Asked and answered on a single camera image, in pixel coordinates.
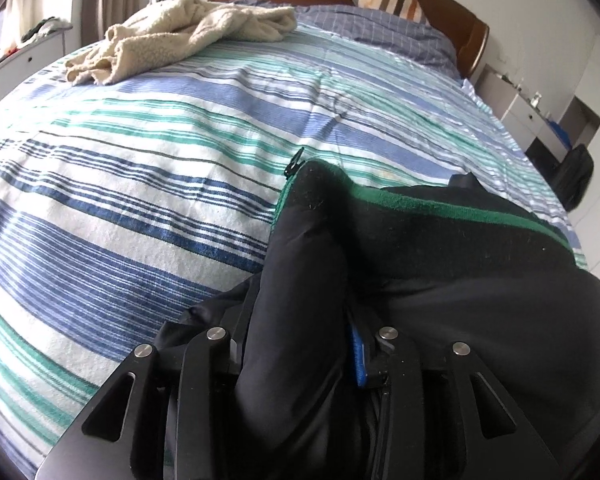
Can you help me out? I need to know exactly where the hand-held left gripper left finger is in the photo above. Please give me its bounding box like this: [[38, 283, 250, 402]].
[[81, 326, 253, 480]]

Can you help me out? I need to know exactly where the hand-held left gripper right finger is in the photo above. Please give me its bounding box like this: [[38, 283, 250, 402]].
[[349, 322, 531, 480]]

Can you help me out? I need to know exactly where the black puffer jacket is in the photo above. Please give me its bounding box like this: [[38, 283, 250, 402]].
[[157, 147, 600, 480]]

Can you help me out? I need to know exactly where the bed with striped sheet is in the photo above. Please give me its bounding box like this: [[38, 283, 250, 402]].
[[0, 2, 588, 480]]

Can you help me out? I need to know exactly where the dark hanging jacket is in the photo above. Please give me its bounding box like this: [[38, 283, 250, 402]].
[[552, 144, 595, 211]]

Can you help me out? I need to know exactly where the white desk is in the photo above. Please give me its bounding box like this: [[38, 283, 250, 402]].
[[475, 62, 573, 161]]

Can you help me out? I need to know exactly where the blue plastic item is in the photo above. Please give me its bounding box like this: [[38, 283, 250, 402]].
[[550, 122, 573, 148]]

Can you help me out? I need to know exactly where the blue checked pillow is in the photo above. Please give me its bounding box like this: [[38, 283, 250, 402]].
[[227, 0, 458, 66]]

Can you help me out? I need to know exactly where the beige fleece garment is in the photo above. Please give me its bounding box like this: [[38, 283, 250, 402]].
[[64, 0, 297, 86]]

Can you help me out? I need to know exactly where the white drawer cabinet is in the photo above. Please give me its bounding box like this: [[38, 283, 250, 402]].
[[0, 22, 73, 121]]

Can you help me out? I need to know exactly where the striped cushion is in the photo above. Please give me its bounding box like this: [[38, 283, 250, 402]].
[[350, 0, 428, 23]]

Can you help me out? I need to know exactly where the dark green item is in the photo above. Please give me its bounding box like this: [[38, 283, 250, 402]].
[[20, 17, 73, 43]]

